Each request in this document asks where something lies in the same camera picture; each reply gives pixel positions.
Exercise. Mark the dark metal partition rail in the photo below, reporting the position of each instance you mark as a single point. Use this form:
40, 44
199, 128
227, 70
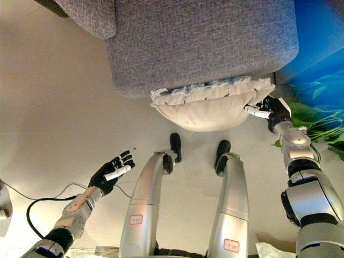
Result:
55, 6

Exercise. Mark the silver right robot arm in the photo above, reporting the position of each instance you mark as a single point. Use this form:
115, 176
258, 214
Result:
309, 188

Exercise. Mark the white crumpled paper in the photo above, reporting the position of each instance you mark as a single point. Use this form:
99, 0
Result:
271, 246

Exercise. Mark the green leafy potted plant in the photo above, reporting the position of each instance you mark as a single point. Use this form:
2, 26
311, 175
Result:
317, 121

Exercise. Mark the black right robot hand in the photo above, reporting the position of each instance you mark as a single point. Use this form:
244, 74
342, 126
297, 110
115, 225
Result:
279, 110

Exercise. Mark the black left robot foot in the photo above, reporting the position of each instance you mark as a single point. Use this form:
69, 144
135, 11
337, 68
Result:
175, 145

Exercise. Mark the white fringed pillow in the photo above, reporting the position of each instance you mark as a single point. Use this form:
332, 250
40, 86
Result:
204, 113

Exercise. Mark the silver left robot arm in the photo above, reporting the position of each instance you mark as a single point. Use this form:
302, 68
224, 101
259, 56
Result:
72, 215

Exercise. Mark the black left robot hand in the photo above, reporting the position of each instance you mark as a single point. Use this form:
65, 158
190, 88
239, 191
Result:
106, 174

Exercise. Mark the grey fabric sofa chair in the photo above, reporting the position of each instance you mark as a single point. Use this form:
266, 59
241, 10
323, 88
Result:
188, 40

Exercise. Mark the black robot foot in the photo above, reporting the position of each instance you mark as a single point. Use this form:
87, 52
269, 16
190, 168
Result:
175, 145
222, 150

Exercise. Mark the white rounded object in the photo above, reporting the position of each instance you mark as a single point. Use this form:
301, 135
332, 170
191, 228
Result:
4, 207

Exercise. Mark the silver right robot leg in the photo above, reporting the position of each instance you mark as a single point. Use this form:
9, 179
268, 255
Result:
232, 204

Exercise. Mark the black right robot foot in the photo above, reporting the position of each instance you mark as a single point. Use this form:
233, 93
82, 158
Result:
222, 150

